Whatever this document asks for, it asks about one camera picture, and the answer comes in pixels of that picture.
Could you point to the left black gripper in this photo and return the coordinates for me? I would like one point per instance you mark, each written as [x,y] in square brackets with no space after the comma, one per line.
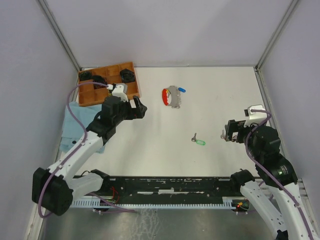
[138,112]

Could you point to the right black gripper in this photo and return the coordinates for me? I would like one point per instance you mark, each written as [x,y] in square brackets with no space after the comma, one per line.
[232,126]

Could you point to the blue tag key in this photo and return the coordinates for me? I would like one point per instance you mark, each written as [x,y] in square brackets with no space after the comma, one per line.
[181,89]

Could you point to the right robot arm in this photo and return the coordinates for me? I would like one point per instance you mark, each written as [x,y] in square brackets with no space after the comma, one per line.
[288,220]

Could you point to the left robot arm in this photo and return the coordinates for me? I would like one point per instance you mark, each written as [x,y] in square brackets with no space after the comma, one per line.
[56,187]

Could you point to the green tag key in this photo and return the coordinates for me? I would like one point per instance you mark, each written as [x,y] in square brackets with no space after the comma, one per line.
[198,141]

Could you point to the black coil top right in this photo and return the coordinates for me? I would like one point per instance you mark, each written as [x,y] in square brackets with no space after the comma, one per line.
[127,76]

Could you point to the black coil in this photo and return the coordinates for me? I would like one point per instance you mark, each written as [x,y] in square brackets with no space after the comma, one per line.
[127,76]
[98,79]
[84,76]

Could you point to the wooden compartment tray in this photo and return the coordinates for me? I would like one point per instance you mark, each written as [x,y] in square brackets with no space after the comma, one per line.
[88,96]

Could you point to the black coil top left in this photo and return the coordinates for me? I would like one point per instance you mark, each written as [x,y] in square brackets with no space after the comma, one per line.
[84,76]

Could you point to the light blue cloth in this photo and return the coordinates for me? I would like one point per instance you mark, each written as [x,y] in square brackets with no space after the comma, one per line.
[71,129]

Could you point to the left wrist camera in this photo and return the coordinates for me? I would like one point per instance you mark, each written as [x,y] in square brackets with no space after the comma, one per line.
[119,90]

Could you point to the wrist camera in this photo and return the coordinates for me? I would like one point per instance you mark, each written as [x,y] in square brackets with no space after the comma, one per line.
[119,90]
[255,115]

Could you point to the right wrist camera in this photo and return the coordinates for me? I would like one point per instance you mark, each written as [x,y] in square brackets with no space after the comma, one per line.
[255,115]

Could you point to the slotted cable duct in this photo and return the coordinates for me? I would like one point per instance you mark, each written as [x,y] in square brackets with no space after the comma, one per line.
[95,203]

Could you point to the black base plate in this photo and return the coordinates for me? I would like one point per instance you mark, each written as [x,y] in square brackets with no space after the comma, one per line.
[168,190]

